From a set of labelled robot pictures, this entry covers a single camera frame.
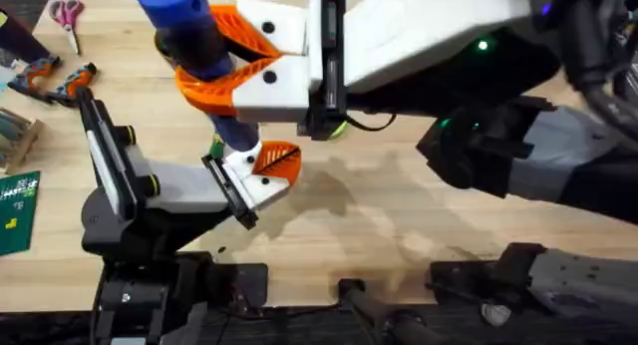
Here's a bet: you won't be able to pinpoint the blue electric screwdriver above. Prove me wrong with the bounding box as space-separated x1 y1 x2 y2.
133 0 262 154

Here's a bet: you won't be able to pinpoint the small green object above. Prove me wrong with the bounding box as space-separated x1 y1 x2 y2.
208 133 226 160

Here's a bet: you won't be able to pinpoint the black upright left wrist plate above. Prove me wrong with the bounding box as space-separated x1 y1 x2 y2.
78 87 161 222

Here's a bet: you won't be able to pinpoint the orange and blue hand tool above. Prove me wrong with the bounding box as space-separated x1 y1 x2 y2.
6 54 62 95
46 62 99 108

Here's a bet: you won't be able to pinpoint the black round bar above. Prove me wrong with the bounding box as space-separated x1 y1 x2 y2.
337 277 453 345

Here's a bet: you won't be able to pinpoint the green board with blocks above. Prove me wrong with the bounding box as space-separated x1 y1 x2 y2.
0 171 42 257

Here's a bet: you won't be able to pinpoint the small wooden box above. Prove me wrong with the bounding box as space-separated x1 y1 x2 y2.
0 107 45 175

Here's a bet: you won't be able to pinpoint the dark pouch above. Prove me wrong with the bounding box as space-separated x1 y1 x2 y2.
0 4 52 66

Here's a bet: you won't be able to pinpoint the small white object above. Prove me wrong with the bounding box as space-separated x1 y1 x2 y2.
479 302 513 328

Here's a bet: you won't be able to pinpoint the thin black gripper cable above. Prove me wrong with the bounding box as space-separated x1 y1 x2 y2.
343 112 399 134

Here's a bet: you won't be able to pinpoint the black rail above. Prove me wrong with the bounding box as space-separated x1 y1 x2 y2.
0 303 638 345

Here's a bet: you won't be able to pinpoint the thick black cable bundle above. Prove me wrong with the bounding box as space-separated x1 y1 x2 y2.
561 0 638 153

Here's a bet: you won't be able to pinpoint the pink handled scissors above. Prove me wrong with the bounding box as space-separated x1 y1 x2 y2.
48 0 86 57

